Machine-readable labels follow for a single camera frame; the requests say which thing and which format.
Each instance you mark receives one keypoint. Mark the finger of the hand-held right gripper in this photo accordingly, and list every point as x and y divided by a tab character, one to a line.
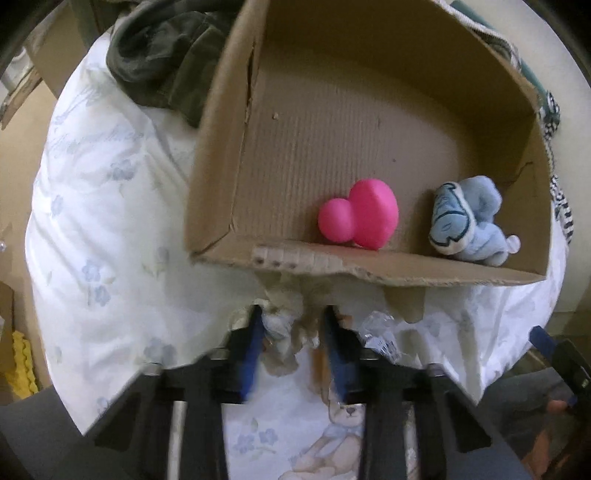
570	362

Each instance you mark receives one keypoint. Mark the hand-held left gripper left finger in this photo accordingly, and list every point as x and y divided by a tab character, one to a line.
250	357

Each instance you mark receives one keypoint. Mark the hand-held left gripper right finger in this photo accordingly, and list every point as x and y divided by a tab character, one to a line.
340	369

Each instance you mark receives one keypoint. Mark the beige plush toy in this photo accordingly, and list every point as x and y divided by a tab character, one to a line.
287	328

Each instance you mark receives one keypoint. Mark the brown cardboard box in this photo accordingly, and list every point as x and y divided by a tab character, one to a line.
351	115

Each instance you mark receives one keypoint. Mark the clear plastic wrapper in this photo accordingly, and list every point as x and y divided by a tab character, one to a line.
379	336

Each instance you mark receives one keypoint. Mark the dark grey cloth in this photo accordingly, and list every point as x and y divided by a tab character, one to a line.
521	406
32	438

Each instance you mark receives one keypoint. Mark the pink rubber toy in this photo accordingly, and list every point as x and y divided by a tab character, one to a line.
362	217

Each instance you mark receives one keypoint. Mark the black white striped cloth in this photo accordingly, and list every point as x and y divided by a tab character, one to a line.
561	203

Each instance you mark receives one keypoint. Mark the blue elephant plush toy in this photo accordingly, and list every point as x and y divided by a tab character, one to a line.
468	221

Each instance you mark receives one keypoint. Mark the white floral bedsheet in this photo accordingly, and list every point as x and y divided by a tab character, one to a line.
101	221

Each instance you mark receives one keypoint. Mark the yellow foam piece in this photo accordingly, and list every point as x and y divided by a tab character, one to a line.
21	367

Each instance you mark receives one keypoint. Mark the camouflage green garment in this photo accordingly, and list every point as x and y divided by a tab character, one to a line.
161	60

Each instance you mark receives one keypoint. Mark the green patterned cloth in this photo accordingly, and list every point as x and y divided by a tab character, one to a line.
501	44

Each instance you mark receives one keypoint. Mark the flat cardboard piece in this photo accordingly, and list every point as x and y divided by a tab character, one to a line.
32	74

